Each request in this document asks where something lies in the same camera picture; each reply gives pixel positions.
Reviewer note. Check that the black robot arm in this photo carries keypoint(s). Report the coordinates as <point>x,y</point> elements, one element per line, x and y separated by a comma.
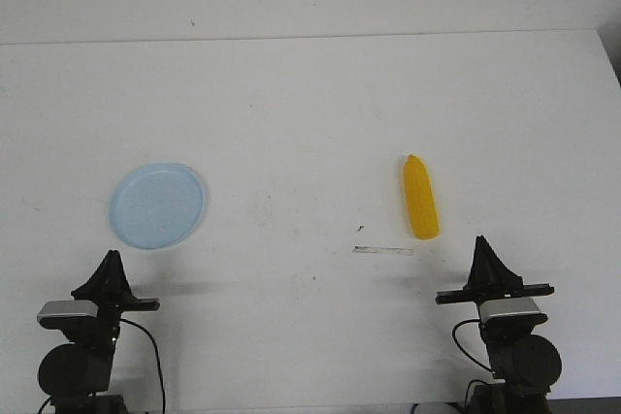
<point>76,375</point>
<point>523,365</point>

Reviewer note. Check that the yellow toy corn cob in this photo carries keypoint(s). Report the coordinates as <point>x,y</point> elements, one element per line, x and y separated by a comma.
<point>420,200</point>

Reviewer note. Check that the light blue round plate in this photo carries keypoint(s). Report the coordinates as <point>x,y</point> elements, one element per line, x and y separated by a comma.
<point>157,205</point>

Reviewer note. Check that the strip of clear tape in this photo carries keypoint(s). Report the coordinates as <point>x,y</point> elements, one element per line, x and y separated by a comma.
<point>382,250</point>

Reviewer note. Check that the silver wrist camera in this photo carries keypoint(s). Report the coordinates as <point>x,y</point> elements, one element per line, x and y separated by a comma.
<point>67,309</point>
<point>511,308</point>

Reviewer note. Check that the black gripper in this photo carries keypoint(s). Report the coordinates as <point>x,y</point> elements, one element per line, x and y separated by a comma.
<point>488,270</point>
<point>102,284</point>

